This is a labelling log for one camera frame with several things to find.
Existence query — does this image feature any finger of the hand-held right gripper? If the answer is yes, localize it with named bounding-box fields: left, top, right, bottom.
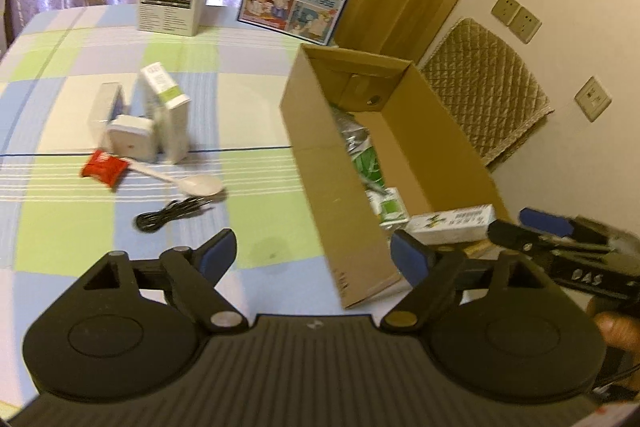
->
left=519, top=207, right=577, bottom=239
left=487, top=219, right=557, bottom=254

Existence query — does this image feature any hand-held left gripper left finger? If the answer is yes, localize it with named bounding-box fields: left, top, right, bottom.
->
left=75, top=228, right=248, bottom=334

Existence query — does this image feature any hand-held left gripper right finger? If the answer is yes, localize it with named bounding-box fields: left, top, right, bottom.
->
left=381, top=229, right=554, bottom=334

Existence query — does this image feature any green white medicine box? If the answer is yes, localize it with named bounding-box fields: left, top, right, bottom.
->
left=367, top=186, right=410, bottom=226

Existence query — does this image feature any long white medicine box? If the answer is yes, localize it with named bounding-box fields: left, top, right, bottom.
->
left=405, top=204, right=496, bottom=246

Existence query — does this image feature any black cable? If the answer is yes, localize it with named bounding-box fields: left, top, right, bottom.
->
left=134, top=195, right=211, bottom=234

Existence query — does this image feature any beige plastic spoon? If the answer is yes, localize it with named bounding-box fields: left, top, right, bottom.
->
left=122, top=159, right=225, bottom=198

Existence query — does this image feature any silver green foil pouch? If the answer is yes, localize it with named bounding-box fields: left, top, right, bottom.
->
left=334, top=106, right=387, bottom=188

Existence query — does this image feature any brown cardboard box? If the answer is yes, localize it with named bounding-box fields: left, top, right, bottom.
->
left=279, top=44, right=512, bottom=311

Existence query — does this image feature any red snack packet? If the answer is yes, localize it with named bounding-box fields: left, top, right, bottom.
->
left=80, top=149, right=132, bottom=192

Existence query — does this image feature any white carton with green stripe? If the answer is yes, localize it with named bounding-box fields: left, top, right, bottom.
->
left=138, top=62, right=192, bottom=166

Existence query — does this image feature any person's right hand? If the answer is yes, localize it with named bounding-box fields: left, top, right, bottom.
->
left=591, top=311, right=640, bottom=354

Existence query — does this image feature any white square device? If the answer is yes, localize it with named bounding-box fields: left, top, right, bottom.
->
left=103, top=114, right=156, bottom=162

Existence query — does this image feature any quilted beige chair cushion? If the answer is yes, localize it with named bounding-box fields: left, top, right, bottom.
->
left=419, top=17, right=555, bottom=168

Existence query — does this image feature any beige wall socket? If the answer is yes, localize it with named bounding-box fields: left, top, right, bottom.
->
left=573, top=76, right=613, bottom=123
left=510, top=5, right=543, bottom=44
left=491, top=0, right=519, bottom=26

